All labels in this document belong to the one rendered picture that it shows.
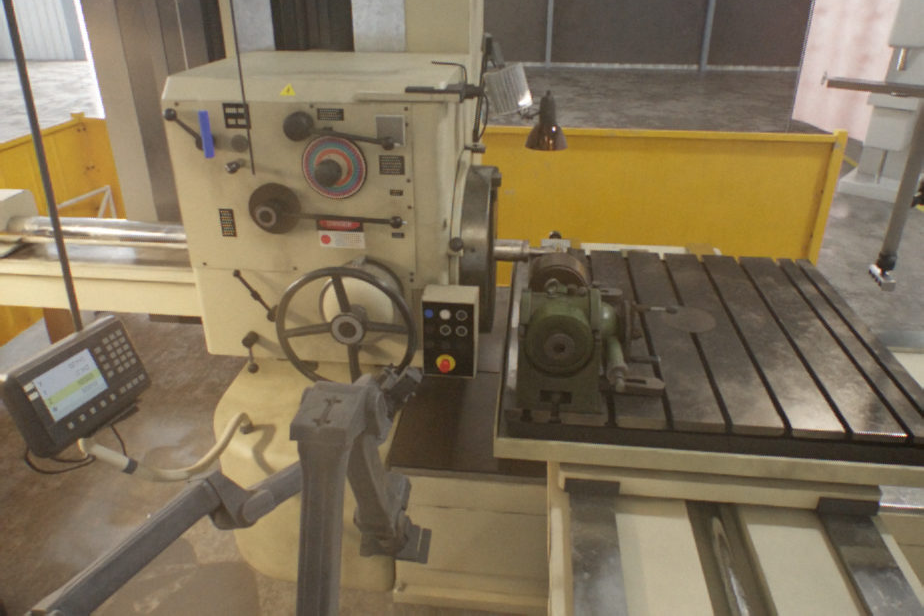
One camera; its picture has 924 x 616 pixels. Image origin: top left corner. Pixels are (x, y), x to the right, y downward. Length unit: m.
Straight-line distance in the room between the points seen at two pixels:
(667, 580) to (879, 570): 0.55
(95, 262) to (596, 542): 1.91
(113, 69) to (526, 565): 2.34
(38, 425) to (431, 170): 1.13
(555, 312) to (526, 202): 2.55
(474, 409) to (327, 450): 1.74
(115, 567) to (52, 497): 2.37
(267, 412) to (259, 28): 1.40
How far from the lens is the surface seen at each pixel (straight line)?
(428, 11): 2.38
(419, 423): 2.53
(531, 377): 1.90
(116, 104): 2.87
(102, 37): 2.84
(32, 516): 3.56
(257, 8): 2.54
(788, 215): 4.62
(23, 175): 4.77
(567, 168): 4.27
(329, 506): 0.91
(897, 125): 7.69
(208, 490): 1.33
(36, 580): 3.27
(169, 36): 2.70
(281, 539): 2.74
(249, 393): 2.83
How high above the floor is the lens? 2.16
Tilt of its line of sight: 25 degrees down
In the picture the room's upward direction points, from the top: straight up
